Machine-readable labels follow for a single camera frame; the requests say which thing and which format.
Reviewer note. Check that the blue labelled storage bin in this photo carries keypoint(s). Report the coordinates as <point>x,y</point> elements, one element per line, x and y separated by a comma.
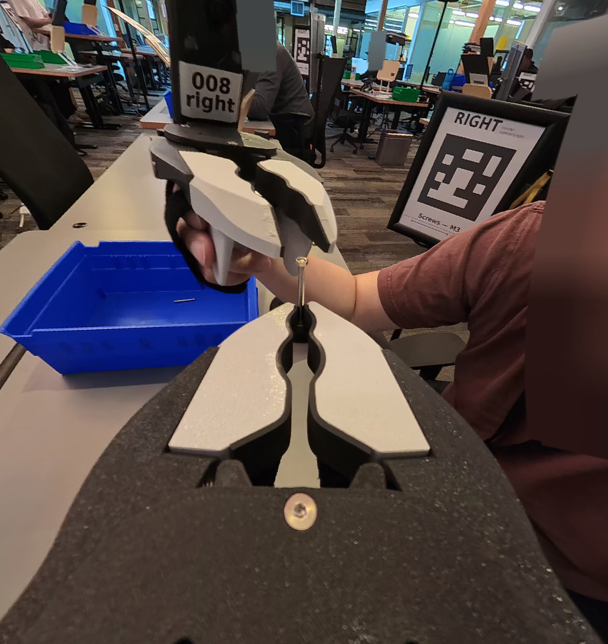
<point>168,100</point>

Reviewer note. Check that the tilted thin display board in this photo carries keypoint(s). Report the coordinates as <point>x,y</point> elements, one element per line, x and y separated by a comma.
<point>247,108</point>

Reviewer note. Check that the wood-edged grey desk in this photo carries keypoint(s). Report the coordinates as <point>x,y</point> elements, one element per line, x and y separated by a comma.
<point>155,118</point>

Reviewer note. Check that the person's right forearm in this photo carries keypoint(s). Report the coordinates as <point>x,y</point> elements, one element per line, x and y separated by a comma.
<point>324,287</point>

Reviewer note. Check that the blue plastic bin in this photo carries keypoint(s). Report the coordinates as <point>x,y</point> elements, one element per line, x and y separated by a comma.
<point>133,281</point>

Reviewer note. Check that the grey metal waste bin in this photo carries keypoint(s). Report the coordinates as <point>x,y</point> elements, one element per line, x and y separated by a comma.
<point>394,148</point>

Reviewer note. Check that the white power strip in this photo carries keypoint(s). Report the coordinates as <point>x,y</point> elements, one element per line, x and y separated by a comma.
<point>24,211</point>

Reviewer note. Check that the green storage bin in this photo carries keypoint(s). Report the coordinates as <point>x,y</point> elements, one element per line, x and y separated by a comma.
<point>409,94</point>
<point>22,60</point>

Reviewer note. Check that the wooden top office desk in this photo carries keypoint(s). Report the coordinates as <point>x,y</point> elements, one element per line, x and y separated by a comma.
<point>369,93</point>
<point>57,70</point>

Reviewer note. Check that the small marker board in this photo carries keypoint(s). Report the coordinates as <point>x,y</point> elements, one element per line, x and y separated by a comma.
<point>302,50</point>

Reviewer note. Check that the person in maroon shirt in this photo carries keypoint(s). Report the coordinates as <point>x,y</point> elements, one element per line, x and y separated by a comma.
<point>460,302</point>

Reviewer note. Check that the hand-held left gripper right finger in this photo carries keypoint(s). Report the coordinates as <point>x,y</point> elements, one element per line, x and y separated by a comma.
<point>369,392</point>

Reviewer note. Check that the person's right hand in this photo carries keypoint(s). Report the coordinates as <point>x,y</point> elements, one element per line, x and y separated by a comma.
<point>198,241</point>

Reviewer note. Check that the curved wooden document board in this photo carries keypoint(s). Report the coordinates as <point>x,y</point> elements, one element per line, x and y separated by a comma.
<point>143,35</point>

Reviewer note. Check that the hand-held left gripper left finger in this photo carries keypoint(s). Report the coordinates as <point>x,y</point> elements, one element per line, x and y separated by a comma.
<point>233,392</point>

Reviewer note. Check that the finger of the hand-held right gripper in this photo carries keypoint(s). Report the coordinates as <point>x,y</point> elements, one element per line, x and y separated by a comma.
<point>304,186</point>
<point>228,201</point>

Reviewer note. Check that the black mesh office chair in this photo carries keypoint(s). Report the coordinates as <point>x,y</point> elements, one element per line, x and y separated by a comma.
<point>329,100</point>

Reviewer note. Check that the black high-back chair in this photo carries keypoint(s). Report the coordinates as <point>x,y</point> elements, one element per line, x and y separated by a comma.
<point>32,141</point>

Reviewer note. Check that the black framed marker sign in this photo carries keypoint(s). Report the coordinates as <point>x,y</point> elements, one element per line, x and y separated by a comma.
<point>465,176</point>

